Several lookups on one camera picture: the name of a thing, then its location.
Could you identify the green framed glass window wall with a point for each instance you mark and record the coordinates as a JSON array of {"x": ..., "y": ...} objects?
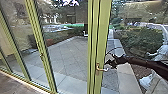
[{"x": 40, "y": 43}]

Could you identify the white outdoor chair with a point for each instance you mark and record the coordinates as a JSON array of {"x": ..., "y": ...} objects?
[{"x": 85, "y": 33}]

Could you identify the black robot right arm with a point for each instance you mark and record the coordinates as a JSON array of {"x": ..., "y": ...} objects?
[{"x": 146, "y": 63}]

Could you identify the red shrub bed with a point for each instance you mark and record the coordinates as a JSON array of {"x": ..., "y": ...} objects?
[{"x": 50, "y": 41}]

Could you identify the dark green shrub bed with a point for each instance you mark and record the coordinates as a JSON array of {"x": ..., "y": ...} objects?
[{"x": 140, "y": 41}]

